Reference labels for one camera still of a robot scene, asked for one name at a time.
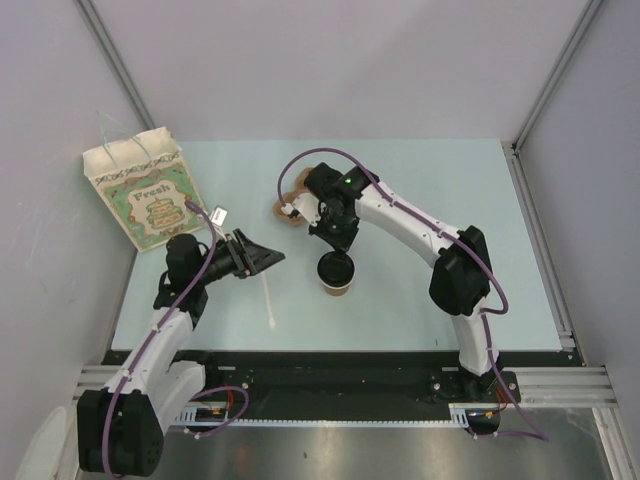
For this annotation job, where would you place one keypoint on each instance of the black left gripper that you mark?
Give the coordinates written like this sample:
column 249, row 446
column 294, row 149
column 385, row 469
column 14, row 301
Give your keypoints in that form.
column 247, row 257

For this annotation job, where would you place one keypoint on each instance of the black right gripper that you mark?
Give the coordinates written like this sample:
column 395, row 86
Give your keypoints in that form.
column 342, row 243

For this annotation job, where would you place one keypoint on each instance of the black plastic cup lid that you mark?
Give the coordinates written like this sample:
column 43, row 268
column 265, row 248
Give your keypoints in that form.
column 336, row 270

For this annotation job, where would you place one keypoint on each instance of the brown paper coffee cup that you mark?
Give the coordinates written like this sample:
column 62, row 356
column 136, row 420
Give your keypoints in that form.
column 336, row 291

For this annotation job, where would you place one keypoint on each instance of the green illustrated paper bag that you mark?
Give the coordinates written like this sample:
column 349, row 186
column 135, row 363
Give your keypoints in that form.
column 145, row 182

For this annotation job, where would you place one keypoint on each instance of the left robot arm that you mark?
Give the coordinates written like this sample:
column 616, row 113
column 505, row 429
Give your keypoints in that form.
column 121, row 426

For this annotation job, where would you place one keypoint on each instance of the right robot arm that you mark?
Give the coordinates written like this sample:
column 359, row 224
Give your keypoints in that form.
column 334, row 204

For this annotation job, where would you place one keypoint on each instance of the white paper-wrapped straw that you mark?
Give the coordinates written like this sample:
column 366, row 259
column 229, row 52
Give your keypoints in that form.
column 268, row 302

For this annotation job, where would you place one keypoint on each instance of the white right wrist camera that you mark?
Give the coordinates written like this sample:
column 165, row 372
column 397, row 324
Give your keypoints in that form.
column 304, row 205

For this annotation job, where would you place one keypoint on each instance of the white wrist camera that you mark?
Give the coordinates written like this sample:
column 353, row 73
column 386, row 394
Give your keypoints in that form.
column 304, row 205
column 218, row 216

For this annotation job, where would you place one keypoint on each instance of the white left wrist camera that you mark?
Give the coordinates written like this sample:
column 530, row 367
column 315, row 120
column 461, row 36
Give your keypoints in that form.
column 218, row 216

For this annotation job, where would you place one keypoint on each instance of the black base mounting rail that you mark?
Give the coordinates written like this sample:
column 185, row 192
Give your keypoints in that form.
column 334, row 386

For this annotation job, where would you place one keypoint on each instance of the aluminium frame post left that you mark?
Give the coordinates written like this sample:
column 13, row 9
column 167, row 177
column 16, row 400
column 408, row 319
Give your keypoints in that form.
column 108, row 48

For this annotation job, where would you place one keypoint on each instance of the aluminium frame post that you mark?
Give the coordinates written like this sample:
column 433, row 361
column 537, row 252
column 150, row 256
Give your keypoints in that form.
column 559, row 70
column 108, row 48

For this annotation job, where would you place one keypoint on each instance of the aluminium frame post right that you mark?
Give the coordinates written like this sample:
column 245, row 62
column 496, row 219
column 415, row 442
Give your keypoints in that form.
column 559, row 70

